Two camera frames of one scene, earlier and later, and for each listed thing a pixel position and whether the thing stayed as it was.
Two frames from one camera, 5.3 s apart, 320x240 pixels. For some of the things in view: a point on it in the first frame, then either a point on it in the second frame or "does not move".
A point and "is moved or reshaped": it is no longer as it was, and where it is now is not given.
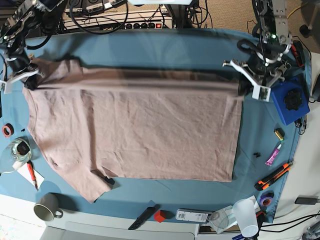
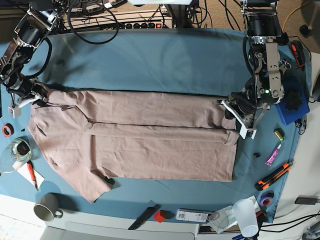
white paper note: [24, 171] does not move
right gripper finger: [245, 86] -> [228, 115]
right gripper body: [262, 75] -> [247, 107]
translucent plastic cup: [245, 214] does not move
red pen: [32, 173] does not move
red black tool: [298, 51] does not move
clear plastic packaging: [223, 219] does not move
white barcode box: [193, 215] does not move
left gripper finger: [32, 82] -> [43, 103]
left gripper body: [22, 68] -> [25, 92]
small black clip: [257, 154] does not move
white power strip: [144, 25] does not move
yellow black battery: [280, 133] does not move
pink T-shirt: [93, 126] is moved or reshaped
